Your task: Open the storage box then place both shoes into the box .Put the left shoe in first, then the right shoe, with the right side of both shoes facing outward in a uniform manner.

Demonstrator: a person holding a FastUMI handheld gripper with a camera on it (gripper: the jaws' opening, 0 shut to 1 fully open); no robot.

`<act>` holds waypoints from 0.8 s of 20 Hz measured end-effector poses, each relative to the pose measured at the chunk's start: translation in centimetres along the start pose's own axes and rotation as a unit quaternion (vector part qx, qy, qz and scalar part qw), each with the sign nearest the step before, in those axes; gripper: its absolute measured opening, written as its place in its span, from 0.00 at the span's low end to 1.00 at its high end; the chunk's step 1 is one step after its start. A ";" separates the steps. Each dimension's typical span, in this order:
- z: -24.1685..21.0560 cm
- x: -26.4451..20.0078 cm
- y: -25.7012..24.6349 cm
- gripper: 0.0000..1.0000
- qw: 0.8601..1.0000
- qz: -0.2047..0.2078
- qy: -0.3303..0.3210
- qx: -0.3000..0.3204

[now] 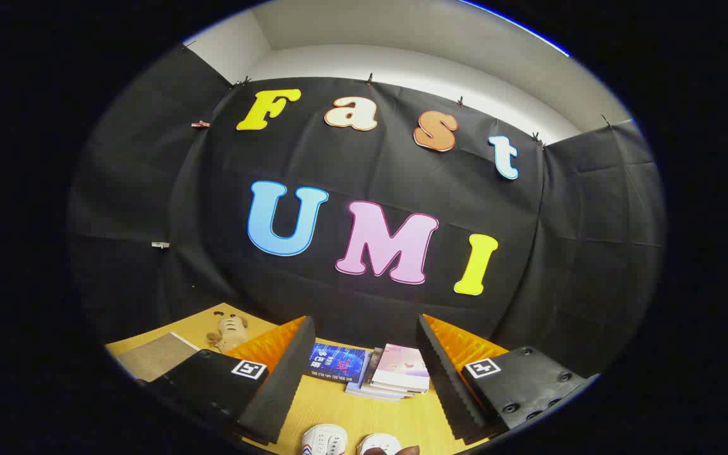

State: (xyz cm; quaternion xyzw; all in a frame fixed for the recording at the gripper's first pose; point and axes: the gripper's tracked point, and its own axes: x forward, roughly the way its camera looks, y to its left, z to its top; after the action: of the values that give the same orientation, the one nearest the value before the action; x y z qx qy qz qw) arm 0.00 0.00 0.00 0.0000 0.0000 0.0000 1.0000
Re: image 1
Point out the red cloth clip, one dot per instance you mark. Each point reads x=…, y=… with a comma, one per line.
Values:
x=200, y=124

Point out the dark blue book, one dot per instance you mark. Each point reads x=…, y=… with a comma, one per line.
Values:
x=339, y=363

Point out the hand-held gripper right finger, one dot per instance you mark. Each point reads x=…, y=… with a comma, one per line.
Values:
x=443, y=373

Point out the white striped canvas shoe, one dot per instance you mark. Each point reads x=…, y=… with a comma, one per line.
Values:
x=324, y=439
x=380, y=445

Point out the beige plush dog toy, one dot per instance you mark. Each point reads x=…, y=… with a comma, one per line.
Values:
x=230, y=328

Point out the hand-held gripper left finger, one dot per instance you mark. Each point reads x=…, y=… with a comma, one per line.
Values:
x=288, y=373

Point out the beige fabric storage box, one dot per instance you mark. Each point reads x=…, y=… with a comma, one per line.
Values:
x=155, y=357

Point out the white paperback book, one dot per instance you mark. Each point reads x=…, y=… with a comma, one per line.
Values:
x=392, y=392

